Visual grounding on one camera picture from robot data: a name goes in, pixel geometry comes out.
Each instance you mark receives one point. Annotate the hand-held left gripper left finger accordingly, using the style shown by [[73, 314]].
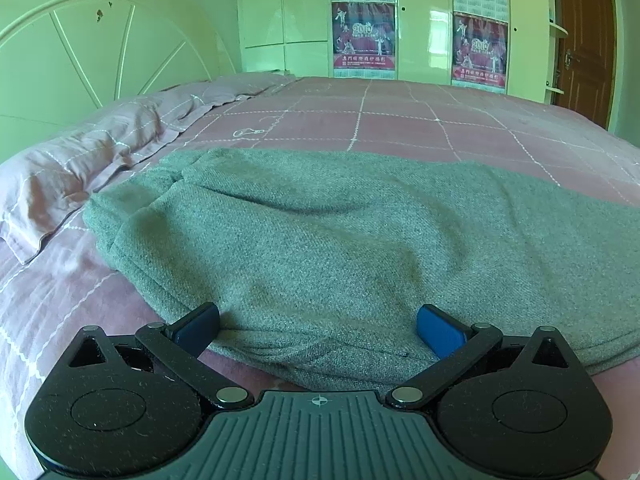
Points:
[[197, 327]]

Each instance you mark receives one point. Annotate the white arched headboard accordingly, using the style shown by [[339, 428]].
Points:
[[75, 55]]

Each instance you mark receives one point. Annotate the white rounded corner shelf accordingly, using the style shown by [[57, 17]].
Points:
[[555, 25]]

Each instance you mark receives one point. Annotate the pink checkered bed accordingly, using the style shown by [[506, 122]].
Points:
[[425, 117]]

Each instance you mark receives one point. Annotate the brown wooden door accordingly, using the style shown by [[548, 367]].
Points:
[[585, 45]]

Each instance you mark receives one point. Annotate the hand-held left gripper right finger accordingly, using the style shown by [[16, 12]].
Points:
[[440, 332]]

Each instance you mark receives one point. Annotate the glossy white wardrobe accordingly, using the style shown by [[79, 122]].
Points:
[[295, 15]]

